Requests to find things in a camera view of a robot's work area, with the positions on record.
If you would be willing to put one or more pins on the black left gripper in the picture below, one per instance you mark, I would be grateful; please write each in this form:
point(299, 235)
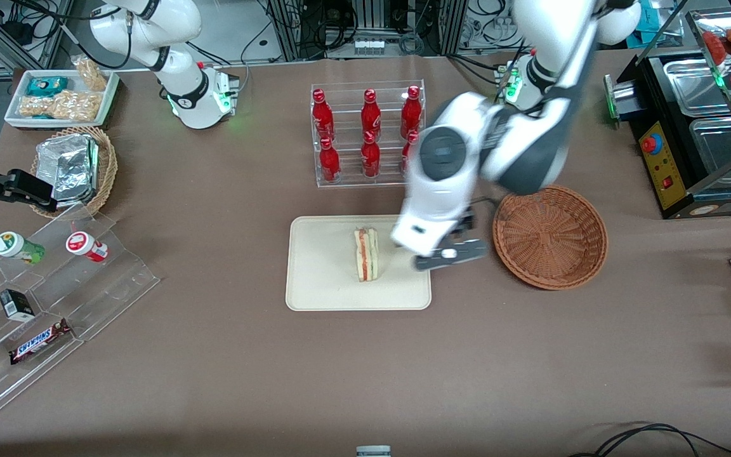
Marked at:
point(465, 223)

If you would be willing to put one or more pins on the triangular sandwich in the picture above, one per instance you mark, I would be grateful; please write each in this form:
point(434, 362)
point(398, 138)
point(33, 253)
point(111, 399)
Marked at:
point(366, 254)

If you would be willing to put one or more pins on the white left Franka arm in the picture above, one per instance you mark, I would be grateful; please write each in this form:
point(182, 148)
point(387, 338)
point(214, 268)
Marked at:
point(530, 146)

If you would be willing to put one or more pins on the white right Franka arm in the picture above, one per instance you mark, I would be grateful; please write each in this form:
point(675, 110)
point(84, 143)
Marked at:
point(181, 82)

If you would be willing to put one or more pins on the light wicker basket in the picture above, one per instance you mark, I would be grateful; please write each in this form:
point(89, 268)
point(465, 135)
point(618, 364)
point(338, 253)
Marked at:
point(107, 165)

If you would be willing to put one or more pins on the brown round wicker basket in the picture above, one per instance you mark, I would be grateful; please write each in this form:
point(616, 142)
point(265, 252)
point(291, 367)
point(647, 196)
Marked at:
point(553, 238)

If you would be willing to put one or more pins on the white rectangular snack tray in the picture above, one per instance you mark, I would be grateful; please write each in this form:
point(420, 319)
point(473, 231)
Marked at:
point(19, 79)

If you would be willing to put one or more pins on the cream rectangular plastic tray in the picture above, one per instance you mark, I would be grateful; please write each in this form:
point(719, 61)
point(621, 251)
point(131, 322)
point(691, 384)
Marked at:
point(321, 266)

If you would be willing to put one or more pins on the silver foil pack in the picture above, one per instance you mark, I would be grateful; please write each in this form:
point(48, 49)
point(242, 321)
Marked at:
point(67, 168)

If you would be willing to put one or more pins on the green lidded cup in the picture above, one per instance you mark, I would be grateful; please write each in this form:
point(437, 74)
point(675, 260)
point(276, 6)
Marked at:
point(13, 245)

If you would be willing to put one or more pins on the red lidded cup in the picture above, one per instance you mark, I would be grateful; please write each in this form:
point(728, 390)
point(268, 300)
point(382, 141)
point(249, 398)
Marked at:
point(83, 244)

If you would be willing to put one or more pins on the large clear peanut snack bag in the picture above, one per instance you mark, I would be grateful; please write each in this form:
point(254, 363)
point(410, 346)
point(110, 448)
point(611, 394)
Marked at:
point(61, 106)

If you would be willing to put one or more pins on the clear acrylic stepped stand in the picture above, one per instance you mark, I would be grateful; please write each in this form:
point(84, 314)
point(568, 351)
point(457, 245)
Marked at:
point(99, 292)

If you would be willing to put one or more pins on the small black carton box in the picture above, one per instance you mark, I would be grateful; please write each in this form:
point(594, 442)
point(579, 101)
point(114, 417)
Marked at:
point(18, 304)

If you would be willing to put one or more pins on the teal snack packet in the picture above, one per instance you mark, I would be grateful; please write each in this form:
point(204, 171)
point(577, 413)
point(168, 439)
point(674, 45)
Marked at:
point(47, 86)

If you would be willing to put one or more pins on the red cola bottle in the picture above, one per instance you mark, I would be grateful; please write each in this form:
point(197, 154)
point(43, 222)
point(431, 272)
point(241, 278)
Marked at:
point(411, 114)
point(321, 117)
point(370, 117)
point(370, 158)
point(410, 137)
point(329, 164)

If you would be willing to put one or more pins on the small clear peanut snack bag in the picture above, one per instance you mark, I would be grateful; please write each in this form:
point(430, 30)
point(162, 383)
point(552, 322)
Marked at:
point(91, 73)

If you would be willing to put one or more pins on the Snickers chocolate bar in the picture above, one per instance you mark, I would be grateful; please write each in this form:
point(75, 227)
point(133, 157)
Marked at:
point(39, 343)

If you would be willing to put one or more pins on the clear acrylic bottle rack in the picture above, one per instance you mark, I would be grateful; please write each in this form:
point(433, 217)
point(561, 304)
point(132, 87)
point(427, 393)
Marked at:
point(346, 171)

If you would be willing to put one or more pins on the black food warmer machine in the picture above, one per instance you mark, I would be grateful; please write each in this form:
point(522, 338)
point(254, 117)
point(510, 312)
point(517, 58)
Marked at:
point(670, 178)

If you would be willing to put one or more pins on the small grey white device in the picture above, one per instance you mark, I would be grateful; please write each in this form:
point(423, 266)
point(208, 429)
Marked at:
point(373, 451)

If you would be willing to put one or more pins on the white power strip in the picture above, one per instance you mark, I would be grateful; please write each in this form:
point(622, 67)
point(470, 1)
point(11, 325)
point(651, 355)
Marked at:
point(369, 46)

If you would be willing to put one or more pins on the teal cardboard box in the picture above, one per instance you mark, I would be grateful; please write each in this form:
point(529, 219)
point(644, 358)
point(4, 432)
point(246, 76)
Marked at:
point(657, 22)

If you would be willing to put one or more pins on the red food in warmer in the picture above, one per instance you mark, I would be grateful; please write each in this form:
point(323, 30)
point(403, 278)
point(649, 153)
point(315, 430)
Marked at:
point(717, 44)

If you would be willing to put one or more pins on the aluminium frame post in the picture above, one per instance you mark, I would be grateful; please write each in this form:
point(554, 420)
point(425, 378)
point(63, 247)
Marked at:
point(454, 25)
point(288, 28)

